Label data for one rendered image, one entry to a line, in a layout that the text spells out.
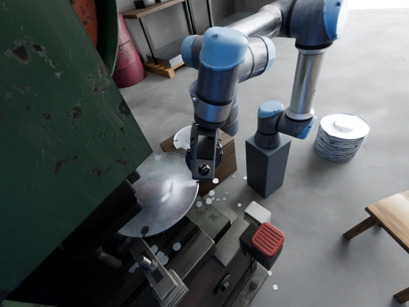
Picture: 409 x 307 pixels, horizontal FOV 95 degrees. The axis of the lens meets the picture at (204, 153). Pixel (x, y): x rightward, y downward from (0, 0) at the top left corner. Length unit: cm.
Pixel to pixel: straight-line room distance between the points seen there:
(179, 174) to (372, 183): 137
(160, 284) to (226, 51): 48
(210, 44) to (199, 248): 47
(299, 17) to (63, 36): 66
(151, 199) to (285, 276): 91
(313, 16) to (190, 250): 75
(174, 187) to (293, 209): 99
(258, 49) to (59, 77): 33
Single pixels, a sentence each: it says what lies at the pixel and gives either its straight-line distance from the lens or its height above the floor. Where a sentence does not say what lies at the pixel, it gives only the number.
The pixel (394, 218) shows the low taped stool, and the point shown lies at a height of 33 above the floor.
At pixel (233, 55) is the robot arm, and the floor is 112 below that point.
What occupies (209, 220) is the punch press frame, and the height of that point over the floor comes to 64.
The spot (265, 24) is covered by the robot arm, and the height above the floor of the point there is 106.
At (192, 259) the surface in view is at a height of 70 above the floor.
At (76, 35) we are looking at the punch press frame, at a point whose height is 121.
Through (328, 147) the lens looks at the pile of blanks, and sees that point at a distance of 165.
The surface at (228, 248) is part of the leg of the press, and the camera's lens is 62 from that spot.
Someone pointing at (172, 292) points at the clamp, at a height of 74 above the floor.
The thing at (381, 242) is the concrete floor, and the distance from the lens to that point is 149.
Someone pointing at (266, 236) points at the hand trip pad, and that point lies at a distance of 50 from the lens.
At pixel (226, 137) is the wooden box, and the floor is 35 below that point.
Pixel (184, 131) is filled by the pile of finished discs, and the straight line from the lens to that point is 139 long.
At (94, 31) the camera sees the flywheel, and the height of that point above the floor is 114.
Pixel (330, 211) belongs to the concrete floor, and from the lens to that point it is 147.
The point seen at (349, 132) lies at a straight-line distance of 162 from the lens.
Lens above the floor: 123
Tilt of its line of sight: 45 degrees down
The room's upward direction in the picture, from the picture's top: 15 degrees counter-clockwise
